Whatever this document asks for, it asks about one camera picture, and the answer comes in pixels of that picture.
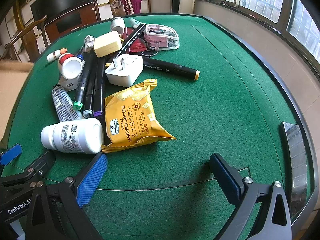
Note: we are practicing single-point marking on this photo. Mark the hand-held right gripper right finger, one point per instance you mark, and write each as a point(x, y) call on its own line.
point(225, 177)

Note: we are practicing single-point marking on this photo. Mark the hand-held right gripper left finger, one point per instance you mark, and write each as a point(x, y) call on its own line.
point(92, 180)

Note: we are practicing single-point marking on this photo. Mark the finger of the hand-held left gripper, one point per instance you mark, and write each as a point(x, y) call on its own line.
point(40, 165)
point(11, 152)

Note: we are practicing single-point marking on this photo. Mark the large white pill bottle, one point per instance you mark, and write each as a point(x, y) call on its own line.
point(72, 135)

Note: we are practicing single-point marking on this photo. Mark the cardboard box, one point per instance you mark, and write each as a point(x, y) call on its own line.
point(12, 92)

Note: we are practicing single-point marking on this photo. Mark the silver grey tube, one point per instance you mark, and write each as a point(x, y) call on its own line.
point(62, 102)

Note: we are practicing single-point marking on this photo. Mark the yellow cracker packet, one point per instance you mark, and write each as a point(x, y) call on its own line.
point(130, 120)

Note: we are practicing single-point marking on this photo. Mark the white usb adapter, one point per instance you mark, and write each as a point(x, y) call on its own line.
point(67, 85)

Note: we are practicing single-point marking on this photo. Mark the black marker grey cap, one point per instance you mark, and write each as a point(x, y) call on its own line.
point(90, 92)

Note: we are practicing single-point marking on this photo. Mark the black marker purple cap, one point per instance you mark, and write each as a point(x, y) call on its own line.
point(98, 92)

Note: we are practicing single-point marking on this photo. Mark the black marker green cap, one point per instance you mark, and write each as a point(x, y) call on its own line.
point(82, 80)

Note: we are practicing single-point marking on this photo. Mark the white bottle red label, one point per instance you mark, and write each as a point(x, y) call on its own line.
point(70, 67)

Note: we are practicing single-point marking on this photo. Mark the small white bottle orange cap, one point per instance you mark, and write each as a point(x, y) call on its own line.
point(55, 55)

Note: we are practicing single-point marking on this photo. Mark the white plug charger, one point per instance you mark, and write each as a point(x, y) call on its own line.
point(125, 72)

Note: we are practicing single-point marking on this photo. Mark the black marker blue cap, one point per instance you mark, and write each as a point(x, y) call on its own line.
point(80, 57)

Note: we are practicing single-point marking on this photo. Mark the black marker yellow cap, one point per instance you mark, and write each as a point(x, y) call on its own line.
point(170, 67)

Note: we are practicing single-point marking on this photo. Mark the white toothbrush package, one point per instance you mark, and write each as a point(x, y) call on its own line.
point(88, 41)

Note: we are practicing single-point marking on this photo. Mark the pale yellow case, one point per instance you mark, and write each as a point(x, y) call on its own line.
point(107, 43)

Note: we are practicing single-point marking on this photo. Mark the clear pouch pink contents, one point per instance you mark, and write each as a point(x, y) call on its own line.
point(162, 36)

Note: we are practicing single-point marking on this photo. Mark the small white jar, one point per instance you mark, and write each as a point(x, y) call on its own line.
point(117, 23)

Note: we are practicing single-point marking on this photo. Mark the chrome table edge tray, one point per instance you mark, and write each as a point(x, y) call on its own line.
point(296, 160)

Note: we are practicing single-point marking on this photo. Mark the wooden display shelf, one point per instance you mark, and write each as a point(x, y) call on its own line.
point(15, 12)

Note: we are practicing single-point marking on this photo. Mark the red cloth pouch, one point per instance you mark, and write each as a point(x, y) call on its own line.
point(136, 46)

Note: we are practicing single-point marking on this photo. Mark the brown television cabinet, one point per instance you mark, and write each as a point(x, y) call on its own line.
point(87, 12)

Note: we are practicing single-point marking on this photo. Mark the black television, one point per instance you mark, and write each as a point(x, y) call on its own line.
point(62, 0)

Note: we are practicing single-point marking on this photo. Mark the white green wipes packet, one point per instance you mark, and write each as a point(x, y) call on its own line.
point(135, 22)

